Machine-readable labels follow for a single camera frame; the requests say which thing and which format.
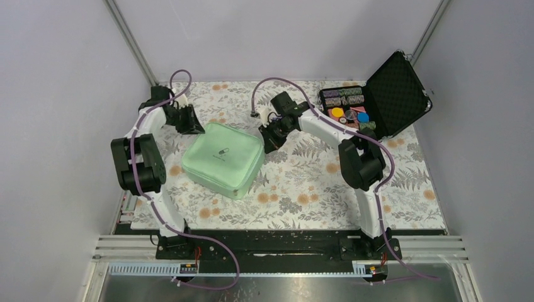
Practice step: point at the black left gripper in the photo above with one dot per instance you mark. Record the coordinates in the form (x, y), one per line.
(191, 126)

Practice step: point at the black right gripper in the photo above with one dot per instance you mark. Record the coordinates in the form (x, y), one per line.
(271, 143)

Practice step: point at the mint green medicine case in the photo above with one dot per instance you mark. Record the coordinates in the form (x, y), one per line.
(224, 159)

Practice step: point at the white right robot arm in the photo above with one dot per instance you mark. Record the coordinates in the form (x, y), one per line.
(360, 159)

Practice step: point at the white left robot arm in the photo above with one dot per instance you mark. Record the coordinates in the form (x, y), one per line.
(139, 165)

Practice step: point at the black poker chip case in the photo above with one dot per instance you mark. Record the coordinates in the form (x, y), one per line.
(393, 98)

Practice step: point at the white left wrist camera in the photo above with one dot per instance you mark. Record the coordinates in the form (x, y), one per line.
(181, 102)

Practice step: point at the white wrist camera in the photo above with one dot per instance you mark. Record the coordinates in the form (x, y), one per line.
(181, 102)
(263, 113)

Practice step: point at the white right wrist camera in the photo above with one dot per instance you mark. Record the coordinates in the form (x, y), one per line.
(263, 113)

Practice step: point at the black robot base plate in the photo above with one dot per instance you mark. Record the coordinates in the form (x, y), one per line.
(279, 251)

